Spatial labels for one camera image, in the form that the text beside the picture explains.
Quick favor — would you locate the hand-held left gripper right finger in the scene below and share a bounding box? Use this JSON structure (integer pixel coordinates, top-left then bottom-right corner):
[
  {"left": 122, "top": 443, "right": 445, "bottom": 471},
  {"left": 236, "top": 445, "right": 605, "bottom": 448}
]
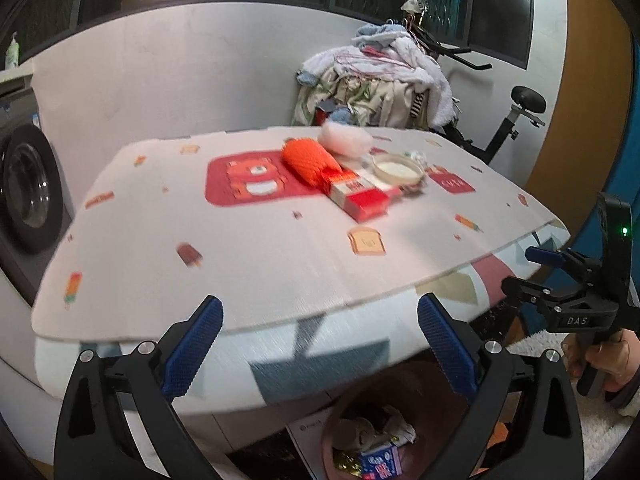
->
[{"left": 416, "top": 292, "right": 585, "bottom": 480}]

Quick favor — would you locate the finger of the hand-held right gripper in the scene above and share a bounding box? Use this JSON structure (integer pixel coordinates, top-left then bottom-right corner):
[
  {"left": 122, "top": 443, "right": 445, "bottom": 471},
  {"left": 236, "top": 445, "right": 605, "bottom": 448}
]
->
[
  {"left": 501, "top": 276, "right": 571, "bottom": 317},
  {"left": 525, "top": 246, "right": 607, "bottom": 287}
]

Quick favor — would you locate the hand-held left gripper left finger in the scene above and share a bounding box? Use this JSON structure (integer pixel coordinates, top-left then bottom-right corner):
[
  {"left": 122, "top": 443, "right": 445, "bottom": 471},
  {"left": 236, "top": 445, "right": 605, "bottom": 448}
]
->
[{"left": 54, "top": 295, "right": 224, "bottom": 480}]

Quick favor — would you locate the brown plastic bin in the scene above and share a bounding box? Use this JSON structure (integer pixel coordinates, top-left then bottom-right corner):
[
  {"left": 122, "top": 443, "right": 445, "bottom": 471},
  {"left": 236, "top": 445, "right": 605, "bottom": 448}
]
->
[{"left": 320, "top": 357, "right": 501, "bottom": 480}]

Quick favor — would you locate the white paper bag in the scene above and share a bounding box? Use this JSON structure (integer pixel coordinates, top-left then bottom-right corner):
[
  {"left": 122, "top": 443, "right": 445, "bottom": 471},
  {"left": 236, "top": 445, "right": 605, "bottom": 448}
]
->
[{"left": 334, "top": 406, "right": 418, "bottom": 453}]

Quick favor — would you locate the blue milk carton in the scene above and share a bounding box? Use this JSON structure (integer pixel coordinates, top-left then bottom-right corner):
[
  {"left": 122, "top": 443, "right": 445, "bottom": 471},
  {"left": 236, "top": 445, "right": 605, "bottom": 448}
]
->
[{"left": 359, "top": 444, "right": 403, "bottom": 478}]

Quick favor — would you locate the gold foil wrapper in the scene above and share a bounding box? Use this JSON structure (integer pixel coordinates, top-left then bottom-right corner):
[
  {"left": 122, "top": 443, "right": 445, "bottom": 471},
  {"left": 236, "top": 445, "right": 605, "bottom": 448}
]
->
[{"left": 332, "top": 452, "right": 363, "bottom": 473}]

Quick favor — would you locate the red and white box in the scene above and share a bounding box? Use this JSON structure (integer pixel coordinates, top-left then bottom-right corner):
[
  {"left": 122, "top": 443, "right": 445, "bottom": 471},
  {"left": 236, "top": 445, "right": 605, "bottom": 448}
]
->
[{"left": 320, "top": 167, "right": 401, "bottom": 223}]

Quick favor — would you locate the orange foam fruit net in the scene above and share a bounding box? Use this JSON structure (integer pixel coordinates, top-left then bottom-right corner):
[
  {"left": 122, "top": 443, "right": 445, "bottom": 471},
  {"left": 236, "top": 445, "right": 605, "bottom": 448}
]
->
[{"left": 280, "top": 139, "right": 343, "bottom": 191}]

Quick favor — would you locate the person's right hand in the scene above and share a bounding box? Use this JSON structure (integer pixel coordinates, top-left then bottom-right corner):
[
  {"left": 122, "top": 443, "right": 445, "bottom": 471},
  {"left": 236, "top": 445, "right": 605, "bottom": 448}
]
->
[{"left": 561, "top": 330, "right": 640, "bottom": 395}]

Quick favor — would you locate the patterned tablecloth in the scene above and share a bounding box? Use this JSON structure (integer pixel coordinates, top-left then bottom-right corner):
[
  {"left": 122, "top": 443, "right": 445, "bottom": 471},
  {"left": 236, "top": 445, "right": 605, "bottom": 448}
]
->
[{"left": 35, "top": 220, "right": 571, "bottom": 416}]

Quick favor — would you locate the printed table mat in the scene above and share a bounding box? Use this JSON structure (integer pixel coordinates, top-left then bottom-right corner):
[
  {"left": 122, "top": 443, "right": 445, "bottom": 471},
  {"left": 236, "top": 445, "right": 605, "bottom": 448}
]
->
[{"left": 31, "top": 125, "right": 558, "bottom": 343}]

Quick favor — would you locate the white fluffy cloth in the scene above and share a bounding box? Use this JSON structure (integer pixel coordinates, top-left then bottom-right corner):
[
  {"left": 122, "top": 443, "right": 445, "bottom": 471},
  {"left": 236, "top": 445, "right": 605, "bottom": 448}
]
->
[{"left": 502, "top": 330, "right": 640, "bottom": 466}]

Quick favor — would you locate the white flat box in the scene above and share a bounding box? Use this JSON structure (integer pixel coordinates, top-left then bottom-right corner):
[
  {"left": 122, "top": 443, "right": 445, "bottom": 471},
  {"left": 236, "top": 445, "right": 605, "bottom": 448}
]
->
[{"left": 287, "top": 407, "right": 332, "bottom": 480}]

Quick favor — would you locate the black exercise bike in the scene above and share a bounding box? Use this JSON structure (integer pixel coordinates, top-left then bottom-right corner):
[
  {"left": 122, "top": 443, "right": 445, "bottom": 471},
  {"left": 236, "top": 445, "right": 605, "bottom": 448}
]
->
[{"left": 400, "top": 25, "right": 548, "bottom": 166}]

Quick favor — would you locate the grey washing machine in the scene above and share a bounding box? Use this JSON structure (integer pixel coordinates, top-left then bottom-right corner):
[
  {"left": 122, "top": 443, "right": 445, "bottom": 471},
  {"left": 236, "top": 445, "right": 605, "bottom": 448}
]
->
[{"left": 0, "top": 77, "right": 76, "bottom": 256}]

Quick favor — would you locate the pile of clothes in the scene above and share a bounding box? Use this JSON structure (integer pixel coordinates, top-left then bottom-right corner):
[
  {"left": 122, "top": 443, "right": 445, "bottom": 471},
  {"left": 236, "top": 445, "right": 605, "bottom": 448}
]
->
[{"left": 292, "top": 22, "right": 453, "bottom": 131}]

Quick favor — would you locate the white counter cabinet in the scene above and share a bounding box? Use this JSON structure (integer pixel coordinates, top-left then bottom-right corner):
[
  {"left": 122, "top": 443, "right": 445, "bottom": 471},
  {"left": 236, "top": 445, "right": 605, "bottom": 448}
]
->
[{"left": 0, "top": 67, "right": 35, "bottom": 92}]

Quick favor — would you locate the soap pump bottle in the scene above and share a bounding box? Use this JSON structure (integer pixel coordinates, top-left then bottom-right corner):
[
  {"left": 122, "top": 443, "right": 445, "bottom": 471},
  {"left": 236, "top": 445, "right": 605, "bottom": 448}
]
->
[{"left": 5, "top": 32, "right": 21, "bottom": 71}]

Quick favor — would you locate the pink wire hanger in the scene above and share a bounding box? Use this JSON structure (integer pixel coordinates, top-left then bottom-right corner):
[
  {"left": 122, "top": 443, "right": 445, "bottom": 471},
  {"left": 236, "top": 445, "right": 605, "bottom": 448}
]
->
[{"left": 332, "top": 45, "right": 401, "bottom": 68}]

